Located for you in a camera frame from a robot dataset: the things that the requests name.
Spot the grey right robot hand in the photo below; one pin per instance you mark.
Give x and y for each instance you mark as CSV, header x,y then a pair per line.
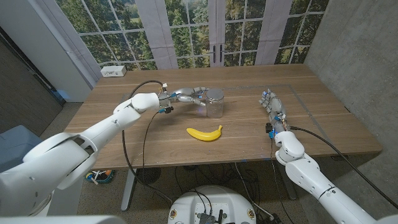
x,y
275,105

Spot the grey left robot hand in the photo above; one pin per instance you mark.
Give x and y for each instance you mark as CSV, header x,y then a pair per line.
x,y
185,91

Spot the silver jar lid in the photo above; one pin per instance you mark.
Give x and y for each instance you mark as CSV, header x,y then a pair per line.
x,y
215,93

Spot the clear glass jar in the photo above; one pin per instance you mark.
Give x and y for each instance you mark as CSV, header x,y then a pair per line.
x,y
215,109

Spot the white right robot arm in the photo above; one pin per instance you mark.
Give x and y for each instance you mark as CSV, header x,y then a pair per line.
x,y
304,174

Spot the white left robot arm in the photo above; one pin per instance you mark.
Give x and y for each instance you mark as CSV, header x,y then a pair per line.
x,y
93,133

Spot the yellow toy banana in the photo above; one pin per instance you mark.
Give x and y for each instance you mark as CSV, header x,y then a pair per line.
x,y
203,136

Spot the printed window backdrop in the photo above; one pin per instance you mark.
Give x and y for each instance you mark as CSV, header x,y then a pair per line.
x,y
186,31

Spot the white power outlet box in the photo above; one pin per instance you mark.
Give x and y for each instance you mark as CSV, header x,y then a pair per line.
x,y
113,71

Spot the grey table leg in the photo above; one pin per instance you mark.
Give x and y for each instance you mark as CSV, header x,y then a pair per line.
x,y
287,183

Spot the black round fan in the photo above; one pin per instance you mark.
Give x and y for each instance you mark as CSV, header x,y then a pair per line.
x,y
148,176

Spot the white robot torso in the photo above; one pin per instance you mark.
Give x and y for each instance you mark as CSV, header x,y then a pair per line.
x,y
214,199

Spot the white table leg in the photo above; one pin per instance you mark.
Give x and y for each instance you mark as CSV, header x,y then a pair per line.
x,y
127,189

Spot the colourful small tool box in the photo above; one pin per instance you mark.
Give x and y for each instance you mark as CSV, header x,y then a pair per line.
x,y
99,176

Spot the black torso electronics module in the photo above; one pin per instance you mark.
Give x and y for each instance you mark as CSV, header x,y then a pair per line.
x,y
206,218

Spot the blue-grey storage bin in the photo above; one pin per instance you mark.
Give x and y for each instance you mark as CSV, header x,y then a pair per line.
x,y
15,143

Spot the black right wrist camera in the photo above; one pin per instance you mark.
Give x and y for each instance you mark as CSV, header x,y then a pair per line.
x,y
269,128

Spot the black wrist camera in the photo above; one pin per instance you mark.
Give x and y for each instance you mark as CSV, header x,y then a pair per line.
x,y
168,109
269,128

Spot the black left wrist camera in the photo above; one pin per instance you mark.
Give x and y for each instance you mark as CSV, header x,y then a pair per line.
x,y
168,109

